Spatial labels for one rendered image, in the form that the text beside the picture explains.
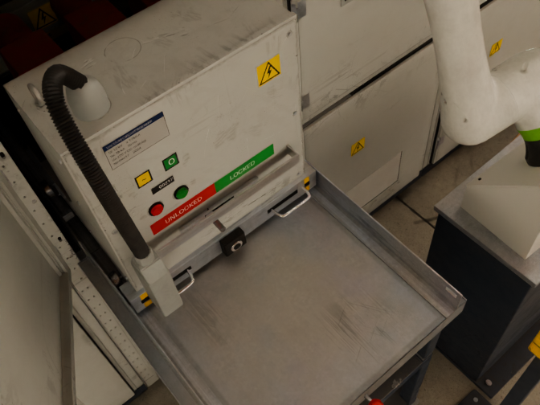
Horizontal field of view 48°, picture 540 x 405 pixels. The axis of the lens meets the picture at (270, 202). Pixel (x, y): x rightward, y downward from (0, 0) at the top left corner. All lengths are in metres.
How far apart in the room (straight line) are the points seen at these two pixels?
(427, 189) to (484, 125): 1.27
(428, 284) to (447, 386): 0.87
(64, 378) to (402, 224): 1.54
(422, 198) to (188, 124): 1.64
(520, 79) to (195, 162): 0.72
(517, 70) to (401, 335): 0.63
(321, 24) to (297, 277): 0.62
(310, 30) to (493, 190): 0.59
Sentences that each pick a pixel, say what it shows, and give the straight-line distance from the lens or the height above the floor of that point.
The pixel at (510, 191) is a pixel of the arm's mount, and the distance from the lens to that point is 1.50.
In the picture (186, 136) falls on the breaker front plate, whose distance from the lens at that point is 1.13.
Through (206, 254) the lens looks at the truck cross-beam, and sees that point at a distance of 1.41.
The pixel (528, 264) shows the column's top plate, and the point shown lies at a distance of 1.62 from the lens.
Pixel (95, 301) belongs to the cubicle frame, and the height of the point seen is 0.66.
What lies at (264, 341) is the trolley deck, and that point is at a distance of 1.36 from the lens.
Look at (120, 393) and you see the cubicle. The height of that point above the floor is 0.14.
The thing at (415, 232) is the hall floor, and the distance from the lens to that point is 2.51.
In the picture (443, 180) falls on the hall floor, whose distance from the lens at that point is 2.68.
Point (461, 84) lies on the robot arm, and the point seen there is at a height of 1.19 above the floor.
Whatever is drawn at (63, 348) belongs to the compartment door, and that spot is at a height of 0.84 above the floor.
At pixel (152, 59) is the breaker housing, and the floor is 1.39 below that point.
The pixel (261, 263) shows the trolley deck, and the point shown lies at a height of 0.85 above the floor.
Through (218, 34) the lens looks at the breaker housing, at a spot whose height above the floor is 1.39.
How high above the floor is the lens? 2.10
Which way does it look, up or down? 54 degrees down
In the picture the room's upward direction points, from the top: 8 degrees counter-clockwise
